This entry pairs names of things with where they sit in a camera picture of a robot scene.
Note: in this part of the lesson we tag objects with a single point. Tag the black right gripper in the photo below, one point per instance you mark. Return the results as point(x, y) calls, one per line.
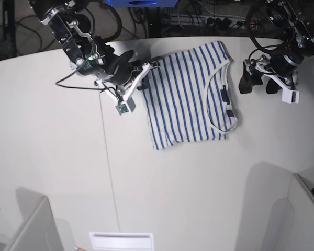
point(119, 70)

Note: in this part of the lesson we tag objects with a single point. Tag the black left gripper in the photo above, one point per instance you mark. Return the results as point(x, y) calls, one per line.
point(281, 63)

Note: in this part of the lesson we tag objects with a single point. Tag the blue white striped T-shirt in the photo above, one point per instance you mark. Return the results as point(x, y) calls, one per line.
point(188, 97)

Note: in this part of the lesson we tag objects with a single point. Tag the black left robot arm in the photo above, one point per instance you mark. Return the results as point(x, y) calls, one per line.
point(298, 34)

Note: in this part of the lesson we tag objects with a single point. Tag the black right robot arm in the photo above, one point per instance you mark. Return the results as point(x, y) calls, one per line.
point(89, 53)

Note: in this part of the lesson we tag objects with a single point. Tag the white power strip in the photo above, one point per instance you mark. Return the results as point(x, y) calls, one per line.
point(200, 20)

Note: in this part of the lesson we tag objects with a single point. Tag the blue box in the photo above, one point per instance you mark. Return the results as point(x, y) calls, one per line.
point(142, 3)

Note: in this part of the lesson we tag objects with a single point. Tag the grey right partition panel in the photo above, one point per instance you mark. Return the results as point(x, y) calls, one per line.
point(302, 201)

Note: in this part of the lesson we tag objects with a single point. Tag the grey partition panel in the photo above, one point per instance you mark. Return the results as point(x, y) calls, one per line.
point(38, 230)
point(302, 201)

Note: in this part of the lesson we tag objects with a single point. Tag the white label plate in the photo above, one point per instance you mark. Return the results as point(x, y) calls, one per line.
point(122, 241)

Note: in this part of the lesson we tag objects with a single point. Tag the grey left partition panel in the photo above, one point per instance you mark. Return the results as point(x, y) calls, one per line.
point(38, 230)

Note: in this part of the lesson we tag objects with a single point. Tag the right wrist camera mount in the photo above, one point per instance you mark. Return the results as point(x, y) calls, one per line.
point(122, 95)

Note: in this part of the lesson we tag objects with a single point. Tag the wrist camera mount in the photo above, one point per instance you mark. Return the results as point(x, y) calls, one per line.
point(122, 95)
point(288, 84)

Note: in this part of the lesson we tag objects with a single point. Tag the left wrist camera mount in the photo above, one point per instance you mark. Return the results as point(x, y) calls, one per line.
point(288, 84)

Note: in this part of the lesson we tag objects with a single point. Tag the black left floor post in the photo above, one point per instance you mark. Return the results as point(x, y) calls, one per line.
point(9, 33)

